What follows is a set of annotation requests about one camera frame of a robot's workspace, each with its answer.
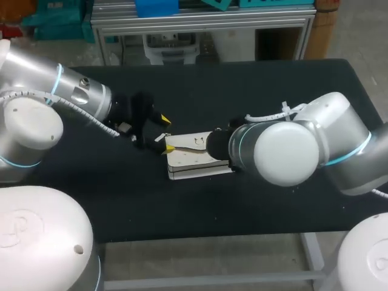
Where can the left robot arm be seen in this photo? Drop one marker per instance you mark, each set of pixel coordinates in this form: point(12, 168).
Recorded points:
point(33, 130)

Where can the teal box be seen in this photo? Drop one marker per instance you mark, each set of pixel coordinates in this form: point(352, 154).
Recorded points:
point(218, 3)
point(51, 21)
point(276, 3)

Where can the brown cardboard barrel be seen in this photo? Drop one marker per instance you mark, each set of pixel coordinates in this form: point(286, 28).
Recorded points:
point(324, 30)

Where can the blue plastic bin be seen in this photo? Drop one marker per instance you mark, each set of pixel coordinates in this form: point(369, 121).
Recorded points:
point(156, 6)

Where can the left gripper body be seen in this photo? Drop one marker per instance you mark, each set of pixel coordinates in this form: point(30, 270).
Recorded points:
point(139, 107)

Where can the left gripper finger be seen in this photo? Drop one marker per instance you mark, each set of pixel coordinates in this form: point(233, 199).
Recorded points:
point(162, 119)
point(160, 146)

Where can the white machine base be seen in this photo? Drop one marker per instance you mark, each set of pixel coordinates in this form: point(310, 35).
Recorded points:
point(171, 45)

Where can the aluminium frame table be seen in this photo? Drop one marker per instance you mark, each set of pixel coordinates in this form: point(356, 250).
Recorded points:
point(200, 19)

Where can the white bag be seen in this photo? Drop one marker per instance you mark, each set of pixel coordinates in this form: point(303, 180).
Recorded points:
point(189, 160)

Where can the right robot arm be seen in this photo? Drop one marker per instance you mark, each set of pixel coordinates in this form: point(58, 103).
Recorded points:
point(288, 151)

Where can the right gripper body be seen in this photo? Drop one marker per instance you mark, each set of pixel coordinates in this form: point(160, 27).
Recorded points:
point(218, 144)

